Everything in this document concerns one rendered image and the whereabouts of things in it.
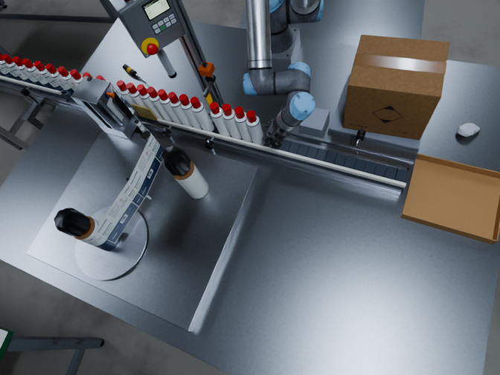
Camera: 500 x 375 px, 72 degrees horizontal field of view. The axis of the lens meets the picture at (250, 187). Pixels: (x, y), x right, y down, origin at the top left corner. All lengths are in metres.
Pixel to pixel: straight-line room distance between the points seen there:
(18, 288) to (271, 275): 2.04
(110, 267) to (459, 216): 1.31
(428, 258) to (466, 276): 0.12
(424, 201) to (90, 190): 1.37
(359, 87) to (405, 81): 0.15
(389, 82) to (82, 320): 2.21
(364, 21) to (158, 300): 1.58
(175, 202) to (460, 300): 1.08
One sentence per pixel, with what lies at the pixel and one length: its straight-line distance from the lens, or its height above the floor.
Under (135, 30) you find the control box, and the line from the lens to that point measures 1.25.
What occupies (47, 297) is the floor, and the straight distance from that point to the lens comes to 2.76.
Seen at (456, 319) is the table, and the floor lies 0.83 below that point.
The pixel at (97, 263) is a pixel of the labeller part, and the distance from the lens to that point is 1.50.
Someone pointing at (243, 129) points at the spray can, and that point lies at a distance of 1.37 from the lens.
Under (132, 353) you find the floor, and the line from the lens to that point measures 2.38.
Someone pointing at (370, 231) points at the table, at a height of 0.83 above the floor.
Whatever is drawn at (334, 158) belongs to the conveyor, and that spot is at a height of 0.88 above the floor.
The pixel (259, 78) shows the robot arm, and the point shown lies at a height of 1.25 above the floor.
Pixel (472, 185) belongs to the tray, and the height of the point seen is 0.83.
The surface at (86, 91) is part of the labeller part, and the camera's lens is 1.58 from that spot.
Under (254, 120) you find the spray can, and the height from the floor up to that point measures 1.06.
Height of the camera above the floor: 2.11
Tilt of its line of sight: 64 degrees down
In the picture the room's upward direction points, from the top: 24 degrees counter-clockwise
